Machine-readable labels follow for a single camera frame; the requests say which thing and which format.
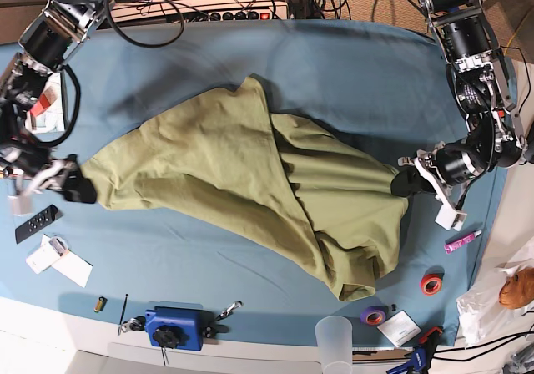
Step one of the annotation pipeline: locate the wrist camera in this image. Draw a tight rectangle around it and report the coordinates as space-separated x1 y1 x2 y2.
435 205 466 231
8 194 33 216

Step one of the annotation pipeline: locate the white card stack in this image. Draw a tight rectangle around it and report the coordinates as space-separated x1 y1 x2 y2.
26 235 68 274

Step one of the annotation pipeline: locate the white paper card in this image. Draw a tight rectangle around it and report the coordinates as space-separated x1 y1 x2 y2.
377 311 421 347

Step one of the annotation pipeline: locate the black remote control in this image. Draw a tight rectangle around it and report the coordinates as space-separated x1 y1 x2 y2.
15 205 63 245

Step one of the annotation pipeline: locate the small green battery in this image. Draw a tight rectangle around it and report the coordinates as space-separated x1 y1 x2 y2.
93 296 107 313

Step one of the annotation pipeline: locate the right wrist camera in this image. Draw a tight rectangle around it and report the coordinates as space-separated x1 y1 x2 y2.
8 194 33 216

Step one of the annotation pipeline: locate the red cube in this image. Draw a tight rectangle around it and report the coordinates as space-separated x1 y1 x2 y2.
30 94 52 117

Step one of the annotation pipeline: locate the white plastic bag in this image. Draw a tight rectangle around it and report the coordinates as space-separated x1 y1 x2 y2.
456 240 533 346

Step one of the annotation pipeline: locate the black zip tie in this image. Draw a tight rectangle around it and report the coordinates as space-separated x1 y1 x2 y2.
118 293 128 335

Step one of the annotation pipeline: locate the blue bar clamp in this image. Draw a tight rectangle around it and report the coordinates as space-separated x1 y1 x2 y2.
385 326 443 374

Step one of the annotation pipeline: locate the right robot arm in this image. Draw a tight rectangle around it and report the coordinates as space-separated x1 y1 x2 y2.
1 0 109 204

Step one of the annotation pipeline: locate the brown bread item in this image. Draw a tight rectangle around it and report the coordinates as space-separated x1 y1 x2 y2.
499 267 534 310

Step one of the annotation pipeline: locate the olive green t-shirt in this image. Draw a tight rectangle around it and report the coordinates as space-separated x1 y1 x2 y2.
82 78 409 301

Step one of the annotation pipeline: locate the blue clamp block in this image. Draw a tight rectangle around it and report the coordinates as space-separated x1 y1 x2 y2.
144 306 204 351

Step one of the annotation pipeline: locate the clear plastic cup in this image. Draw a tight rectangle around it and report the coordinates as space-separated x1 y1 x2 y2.
315 316 352 374

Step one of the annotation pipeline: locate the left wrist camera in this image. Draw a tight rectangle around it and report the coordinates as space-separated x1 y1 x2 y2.
435 205 466 231

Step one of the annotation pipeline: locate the red tape roll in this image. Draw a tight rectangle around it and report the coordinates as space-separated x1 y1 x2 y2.
420 273 442 296

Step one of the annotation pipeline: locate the purple tape roll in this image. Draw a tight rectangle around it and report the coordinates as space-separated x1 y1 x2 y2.
360 306 388 326

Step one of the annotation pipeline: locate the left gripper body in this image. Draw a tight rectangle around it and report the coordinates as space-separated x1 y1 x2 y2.
397 148 465 213

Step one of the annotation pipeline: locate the pink glue tube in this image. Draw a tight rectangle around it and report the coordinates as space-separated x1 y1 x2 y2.
444 230 482 255

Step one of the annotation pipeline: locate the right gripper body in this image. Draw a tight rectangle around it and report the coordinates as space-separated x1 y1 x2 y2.
16 154 79 196

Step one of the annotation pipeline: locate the white paper sheet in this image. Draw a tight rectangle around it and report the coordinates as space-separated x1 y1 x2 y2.
52 251 93 288

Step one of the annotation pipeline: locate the white power strip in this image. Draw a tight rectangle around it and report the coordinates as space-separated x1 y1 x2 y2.
111 0 289 23

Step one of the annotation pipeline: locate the blue table cloth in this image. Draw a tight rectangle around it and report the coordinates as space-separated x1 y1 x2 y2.
1 21 486 346

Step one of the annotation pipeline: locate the silver carabiner clip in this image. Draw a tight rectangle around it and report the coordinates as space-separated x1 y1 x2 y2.
215 301 243 321

